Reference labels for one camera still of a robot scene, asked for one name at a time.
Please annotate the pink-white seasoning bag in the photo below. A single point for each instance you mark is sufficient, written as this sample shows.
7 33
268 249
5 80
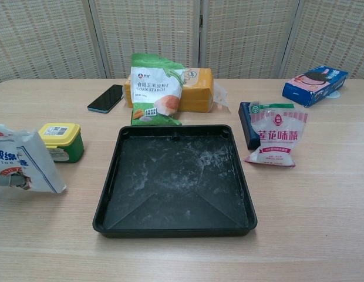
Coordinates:
276 138

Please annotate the yellow lid green container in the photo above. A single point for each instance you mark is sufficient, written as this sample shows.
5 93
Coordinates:
64 141

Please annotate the white round disc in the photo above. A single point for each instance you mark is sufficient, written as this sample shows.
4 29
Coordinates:
334 94

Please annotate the woven folding screen panel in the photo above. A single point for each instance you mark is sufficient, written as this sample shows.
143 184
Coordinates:
146 29
331 32
246 38
41 38

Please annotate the dark blue small box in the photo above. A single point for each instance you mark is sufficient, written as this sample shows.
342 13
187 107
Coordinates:
245 126

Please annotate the green white corn starch bag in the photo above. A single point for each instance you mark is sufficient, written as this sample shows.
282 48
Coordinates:
154 85

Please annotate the black smartphone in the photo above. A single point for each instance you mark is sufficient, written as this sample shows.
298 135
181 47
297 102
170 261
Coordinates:
105 98

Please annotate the white sugar bag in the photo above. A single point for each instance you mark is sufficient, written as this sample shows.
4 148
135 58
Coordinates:
26 164

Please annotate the black square plastic tray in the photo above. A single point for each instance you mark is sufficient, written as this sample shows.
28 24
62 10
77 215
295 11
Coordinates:
176 182

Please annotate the blue cookie box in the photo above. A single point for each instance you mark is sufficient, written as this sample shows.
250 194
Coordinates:
311 85

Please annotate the yellow tissue pack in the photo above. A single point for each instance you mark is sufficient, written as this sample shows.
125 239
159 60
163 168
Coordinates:
198 91

